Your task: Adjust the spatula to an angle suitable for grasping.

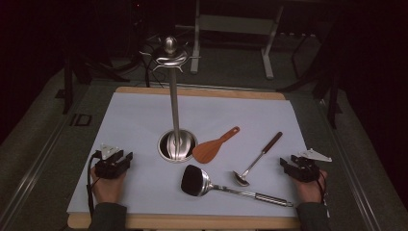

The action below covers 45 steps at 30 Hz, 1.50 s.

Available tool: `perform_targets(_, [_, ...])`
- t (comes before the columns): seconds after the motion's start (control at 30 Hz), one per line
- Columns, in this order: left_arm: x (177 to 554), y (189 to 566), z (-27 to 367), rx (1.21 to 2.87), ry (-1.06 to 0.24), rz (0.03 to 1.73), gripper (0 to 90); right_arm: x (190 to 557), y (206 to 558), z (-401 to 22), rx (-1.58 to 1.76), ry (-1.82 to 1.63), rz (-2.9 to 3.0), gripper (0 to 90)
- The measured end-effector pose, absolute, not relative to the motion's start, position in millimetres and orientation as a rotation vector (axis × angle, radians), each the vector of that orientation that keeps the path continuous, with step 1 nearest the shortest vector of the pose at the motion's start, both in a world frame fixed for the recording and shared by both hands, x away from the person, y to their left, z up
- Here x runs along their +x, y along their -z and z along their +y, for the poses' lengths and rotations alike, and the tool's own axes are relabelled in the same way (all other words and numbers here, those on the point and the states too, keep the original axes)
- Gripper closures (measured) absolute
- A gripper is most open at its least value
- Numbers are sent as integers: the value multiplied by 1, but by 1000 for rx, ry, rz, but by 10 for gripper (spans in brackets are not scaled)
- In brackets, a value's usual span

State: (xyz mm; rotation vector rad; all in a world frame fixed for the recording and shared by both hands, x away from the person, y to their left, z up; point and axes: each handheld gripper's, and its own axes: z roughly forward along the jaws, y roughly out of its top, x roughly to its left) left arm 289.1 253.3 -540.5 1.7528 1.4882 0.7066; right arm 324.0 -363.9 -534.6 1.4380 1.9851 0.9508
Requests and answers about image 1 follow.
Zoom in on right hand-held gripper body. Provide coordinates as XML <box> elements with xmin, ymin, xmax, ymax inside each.
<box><xmin>286</xmin><ymin>147</ymin><xmax>333</xmax><ymax>184</ymax></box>

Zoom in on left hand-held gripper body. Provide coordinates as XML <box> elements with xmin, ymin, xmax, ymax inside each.
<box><xmin>94</xmin><ymin>143</ymin><xmax>133</xmax><ymax>180</ymax></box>

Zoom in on steel ladle with brown handle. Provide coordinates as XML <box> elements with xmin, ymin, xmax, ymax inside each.
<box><xmin>233</xmin><ymin>131</ymin><xmax>284</xmax><ymax>188</ymax></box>

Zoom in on steel utensil rack with hooks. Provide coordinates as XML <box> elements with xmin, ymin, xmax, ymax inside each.
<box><xmin>140</xmin><ymin>36</ymin><xmax>201</xmax><ymax>164</ymax></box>

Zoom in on wooden rice paddle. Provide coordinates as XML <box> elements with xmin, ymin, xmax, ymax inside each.
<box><xmin>191</xmin><ymin>126</ymin><xmax>241</xmax><ymax>165</ymax></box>

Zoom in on person's left hand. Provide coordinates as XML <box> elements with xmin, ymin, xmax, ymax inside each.
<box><xmin>90</xmin><ymin>167</ymin><xmax>128</xmax><ymax>204</ymax></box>

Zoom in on person's right hand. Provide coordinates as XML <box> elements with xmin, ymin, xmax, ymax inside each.
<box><xmin>291</xmin><ymin>169</ymin><xmax>329</xmax><ymax>204</ymax></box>

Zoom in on white table mat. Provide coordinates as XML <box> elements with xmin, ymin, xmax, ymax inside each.
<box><xmin>66</xmin><ymin>91</ymin><xmax>310</xmax><ymax>218</ymax></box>

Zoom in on black stand legs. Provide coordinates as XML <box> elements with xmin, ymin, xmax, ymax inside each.
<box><xmin>276</xmin><ymin>32</ymin><xmax>344</xmax><ymax>130</ymax></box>
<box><xmin>55</xmin><ymin>47</ymin><xmax>131</xmax><ymax>116</ymax></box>

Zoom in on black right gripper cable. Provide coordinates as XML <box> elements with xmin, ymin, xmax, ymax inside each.
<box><xmin>317</xmin><ymin>170</ymin><xmax>331</xmax><ymax>219</ymax></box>

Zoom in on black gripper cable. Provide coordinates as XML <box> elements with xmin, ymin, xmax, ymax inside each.
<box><xmin>86</xmin><ymin>150</ymin><xmax>102</xmax><ymax>219</ymax></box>
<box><xmin>317</xmin><ymin>170</ymin><xmax>331</xmax><ymax>219</ymax></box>

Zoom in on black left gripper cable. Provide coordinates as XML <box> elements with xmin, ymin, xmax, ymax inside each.
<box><xmin>86</xmin><ymin>150</ymin><xmax>102</xmax><ymax>219</ymax></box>

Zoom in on grey metal stand frame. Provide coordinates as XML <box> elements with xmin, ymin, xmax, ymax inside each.
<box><xmin>174</xmin><ymin>0</ymin><xmax>285</xmax><ymax>81</ymax></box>

